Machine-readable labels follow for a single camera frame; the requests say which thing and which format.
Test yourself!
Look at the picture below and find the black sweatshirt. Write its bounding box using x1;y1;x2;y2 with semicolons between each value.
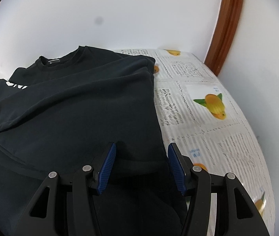
0;46;187;235

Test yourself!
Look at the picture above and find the fruit print newspaper tablecloth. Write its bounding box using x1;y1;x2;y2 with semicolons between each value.
122;49;275;235

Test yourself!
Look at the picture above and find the brown wooden door frame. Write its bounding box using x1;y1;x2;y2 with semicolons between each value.
204;0;244;76

